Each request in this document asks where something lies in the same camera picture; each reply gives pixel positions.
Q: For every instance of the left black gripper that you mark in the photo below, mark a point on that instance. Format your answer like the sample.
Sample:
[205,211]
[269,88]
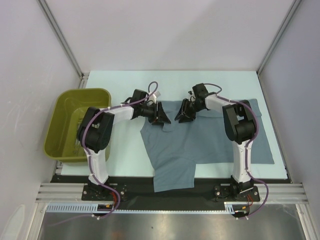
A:
[160,114]

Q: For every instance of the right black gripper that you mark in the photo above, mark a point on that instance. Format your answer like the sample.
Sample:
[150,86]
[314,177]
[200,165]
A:
[185,111]

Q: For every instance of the blue-grey t shirt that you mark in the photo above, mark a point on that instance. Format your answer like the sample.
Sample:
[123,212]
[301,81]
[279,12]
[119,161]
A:
[176,149]

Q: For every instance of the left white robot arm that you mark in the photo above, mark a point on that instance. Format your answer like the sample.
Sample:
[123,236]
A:
[95,130]

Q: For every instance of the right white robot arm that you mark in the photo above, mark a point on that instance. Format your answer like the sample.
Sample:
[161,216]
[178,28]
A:
[241,128]

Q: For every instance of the olive green plastic basket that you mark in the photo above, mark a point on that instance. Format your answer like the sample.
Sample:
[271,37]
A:
[61,141]

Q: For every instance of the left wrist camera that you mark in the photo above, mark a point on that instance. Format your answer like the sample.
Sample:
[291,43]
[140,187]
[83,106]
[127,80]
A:
[152,98]

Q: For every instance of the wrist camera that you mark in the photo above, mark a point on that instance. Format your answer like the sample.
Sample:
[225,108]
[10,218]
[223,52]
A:
[152,98]
[198,91]

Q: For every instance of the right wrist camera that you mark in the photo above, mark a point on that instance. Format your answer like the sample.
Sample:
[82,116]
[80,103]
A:
[198,91]

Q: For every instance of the left aluminium corner post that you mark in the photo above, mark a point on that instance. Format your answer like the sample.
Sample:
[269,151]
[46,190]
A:
[44,6]

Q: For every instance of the aluminium corner post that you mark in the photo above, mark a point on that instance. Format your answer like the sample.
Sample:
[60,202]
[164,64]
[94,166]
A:
[279,34]
[44,6]

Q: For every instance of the white cable duct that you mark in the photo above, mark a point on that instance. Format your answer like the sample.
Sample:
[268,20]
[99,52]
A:
[104,208]

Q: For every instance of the aluminium frame rail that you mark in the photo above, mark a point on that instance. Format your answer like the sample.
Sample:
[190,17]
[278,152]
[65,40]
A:
[278,193]

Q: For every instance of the right aluminium corner post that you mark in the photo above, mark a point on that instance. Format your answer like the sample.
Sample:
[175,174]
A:
[279,34]

